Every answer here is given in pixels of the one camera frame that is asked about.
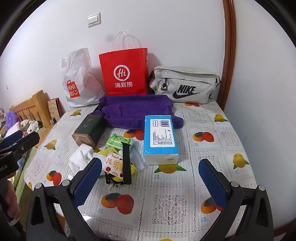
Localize blue tissue pack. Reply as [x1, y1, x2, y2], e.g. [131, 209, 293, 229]
[143, 115, 179, 165]

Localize brown patterned box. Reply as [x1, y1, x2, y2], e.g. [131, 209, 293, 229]
[47, 98, 66, 124]

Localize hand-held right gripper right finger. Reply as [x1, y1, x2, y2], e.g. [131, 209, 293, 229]
[198, 158, 281, 241]

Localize white gloves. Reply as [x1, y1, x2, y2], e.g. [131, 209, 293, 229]
[69, 144, 102, 172]

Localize white light switch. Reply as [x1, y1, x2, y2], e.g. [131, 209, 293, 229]
[87, 13, 101, 28]

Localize fruit print pouch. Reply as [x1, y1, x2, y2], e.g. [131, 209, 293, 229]
[99, 148, 137, 182]

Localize white sponge block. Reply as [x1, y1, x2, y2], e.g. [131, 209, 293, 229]
[131, 142, 147, 172]

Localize fruit-printed packet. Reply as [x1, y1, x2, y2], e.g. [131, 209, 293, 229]
[102, 153, 124, 178]

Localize white plastic shopping bag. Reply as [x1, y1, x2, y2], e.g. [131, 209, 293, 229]
[60, 48, 105, 108]

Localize brown wooden door frame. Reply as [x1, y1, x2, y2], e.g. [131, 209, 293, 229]
[217, 0, 237, 109]

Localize grey waist bag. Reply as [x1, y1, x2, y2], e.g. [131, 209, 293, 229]
[148, 65, 221, 104]

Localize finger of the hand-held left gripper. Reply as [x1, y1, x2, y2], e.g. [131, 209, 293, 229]
[0, 132, 40, 160]
[2, 130, 24, 145]

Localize green bed sheet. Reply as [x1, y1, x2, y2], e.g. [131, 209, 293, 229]
[9, 126, 55, 209]

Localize purple plush toy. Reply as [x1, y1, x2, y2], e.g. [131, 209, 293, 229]
[5, 111, 21, 130]

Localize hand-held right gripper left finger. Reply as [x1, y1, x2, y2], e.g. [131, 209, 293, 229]
[26, 158, 103, 241]

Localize dark green box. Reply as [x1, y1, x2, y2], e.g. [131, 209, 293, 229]
[72, 113, 107, 147]

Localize person's left hand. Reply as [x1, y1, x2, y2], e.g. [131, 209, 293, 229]
[5, 181, 21, 219]

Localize purple towel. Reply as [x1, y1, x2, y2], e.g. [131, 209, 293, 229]
[98, 95, 184, 129]

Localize green packet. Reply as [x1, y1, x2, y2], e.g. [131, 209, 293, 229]
[106, 133, 134, 150]

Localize red paper shopping bag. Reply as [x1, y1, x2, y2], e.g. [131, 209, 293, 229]
[99, 31, 148, 96]

